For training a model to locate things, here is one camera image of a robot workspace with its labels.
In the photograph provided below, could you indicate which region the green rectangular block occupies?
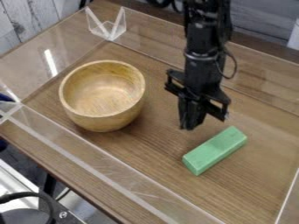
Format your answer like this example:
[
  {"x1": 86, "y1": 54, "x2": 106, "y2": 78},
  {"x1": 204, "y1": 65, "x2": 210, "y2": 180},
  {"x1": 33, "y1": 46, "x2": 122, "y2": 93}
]
[{"x1": 182, "y1": 126, "x2": 248, "y2": 176}]

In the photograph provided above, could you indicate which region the white object at right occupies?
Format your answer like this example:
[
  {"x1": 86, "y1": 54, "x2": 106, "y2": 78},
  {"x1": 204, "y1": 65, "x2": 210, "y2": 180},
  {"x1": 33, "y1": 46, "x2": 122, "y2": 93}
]
[{"x1": 287, "y1": 18, "x2": 299, "y2": 51}]

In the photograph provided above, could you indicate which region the clear acrylic tray wall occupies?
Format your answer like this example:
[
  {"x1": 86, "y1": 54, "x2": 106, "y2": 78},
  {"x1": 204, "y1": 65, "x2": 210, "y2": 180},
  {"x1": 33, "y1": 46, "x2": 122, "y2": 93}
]
[{"x1": 0, "y1": 11, "x2": 299, "y2": 224}]

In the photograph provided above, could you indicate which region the black table leg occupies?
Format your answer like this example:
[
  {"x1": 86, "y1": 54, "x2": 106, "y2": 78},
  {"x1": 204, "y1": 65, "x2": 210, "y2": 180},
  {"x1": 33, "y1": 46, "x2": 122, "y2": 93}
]
[{"x1": 43, "y1": 174, "x2": 58, "y2": 196}]

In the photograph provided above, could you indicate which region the black cable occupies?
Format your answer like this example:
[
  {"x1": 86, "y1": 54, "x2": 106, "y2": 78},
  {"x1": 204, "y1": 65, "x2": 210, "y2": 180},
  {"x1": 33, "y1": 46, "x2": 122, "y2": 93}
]
[{"x1": 0, "y1": 192, "x2": 56, "y2": 224}]

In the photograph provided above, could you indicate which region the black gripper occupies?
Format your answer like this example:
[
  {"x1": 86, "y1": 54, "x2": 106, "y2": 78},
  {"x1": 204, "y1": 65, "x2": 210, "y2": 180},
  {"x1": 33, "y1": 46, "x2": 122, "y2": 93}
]
[{"x1": 164, "y1": 54, "x2": 231, "y2": 130}]

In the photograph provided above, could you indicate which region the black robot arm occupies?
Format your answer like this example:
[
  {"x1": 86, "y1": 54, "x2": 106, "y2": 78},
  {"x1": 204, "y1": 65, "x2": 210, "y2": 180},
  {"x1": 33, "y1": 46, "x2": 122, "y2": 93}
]
[{"x1": 164, "y1": 0, "x2": 234, "y2": 130}]

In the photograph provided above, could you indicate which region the black metal bracket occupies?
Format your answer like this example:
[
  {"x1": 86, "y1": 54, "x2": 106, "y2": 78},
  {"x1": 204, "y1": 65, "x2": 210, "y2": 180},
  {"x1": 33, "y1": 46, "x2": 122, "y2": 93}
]
[{"x1": 39, "y1": 199, "x2": 87, "y2": 224}]

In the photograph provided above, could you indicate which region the brown wooden bowl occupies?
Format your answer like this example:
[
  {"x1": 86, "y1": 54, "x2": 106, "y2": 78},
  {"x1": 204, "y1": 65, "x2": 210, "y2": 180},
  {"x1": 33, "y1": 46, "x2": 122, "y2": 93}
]
[{"x1": 59, "y1": 59, "x2": 146, "y2": 132}]

